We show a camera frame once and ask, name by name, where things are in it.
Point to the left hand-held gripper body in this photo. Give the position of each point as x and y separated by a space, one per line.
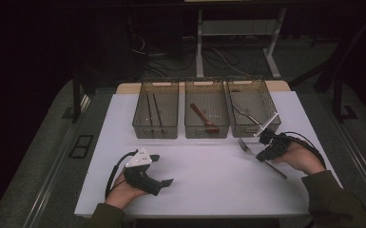
141 180

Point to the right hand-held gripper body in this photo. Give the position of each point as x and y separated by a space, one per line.
279 145

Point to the silver fork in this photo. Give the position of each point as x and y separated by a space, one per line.
246 148

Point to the smoky clear plastic bin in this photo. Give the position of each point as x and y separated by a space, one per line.
168 110
215 104
256 98

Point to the reddish brown wooden spoon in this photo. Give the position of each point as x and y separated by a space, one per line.
202 117

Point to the person's left hand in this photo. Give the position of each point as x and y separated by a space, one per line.
121 195

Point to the black metal stand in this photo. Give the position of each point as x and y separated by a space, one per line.
337 101

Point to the white metal desk frame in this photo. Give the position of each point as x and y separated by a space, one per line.
199 47

